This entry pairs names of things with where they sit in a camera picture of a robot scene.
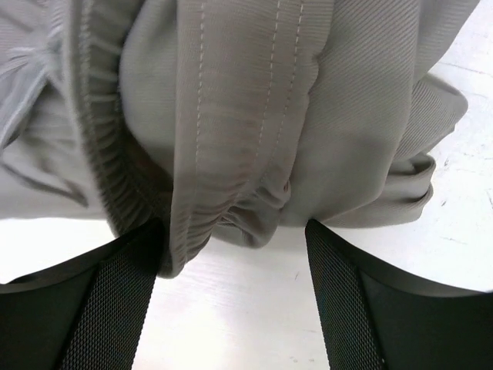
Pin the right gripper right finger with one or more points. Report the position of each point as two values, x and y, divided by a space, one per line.
374 315

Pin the grey trousers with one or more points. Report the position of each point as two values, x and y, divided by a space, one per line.
224 119

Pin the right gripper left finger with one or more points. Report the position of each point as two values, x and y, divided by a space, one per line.
85 313

